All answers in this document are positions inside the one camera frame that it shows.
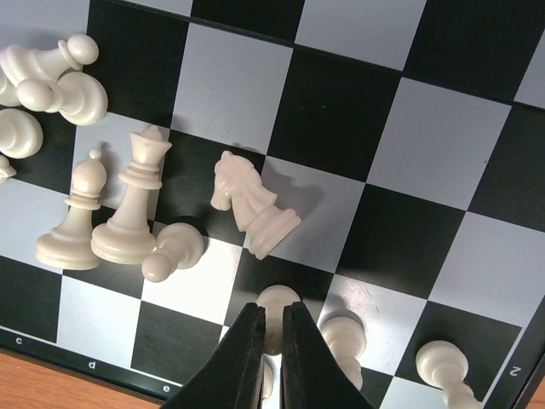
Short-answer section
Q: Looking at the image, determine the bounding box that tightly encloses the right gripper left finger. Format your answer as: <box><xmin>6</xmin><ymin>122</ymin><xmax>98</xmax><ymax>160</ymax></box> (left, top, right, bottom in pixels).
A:
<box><xmin>163</xmin><ymin>302</ymin><xmax>266</xmax><ymax>409</ymax></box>

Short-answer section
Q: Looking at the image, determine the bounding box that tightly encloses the black magnetic chess board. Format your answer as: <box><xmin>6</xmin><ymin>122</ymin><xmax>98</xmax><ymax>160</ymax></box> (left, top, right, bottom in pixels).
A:
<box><xmin>1</xmin><ymin>1</ymin><xmax>544</xmax><ymax>408</ymax></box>

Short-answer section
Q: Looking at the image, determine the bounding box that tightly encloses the white chess bishop standing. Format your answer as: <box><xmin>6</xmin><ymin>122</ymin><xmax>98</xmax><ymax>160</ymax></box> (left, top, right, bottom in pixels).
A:
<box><xmin>35</xmin><ymin>149</ymin><xmax>107</xmax><ymax>270</ymax></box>

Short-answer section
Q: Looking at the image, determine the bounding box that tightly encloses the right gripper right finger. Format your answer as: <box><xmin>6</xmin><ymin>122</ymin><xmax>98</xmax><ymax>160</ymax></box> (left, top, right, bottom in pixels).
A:
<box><xmin>281</xmin><ymin>302</ymin><xmax>371</xmax><ymax>409</ymax></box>

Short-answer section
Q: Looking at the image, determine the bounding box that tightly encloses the white chess queen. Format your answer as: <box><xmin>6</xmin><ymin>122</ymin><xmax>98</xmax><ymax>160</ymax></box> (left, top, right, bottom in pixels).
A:
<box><xmin>90</xmin><ymin>125</ymin><xmax>172</xmax><ymax>265</ymax></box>

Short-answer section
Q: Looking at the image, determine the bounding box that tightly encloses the white chess knight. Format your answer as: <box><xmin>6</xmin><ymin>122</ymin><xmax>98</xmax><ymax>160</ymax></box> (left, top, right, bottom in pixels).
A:
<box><xmin>210</xmin><ymin>151</ymin><xmax>301</xmax><ymax>260</ymax></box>

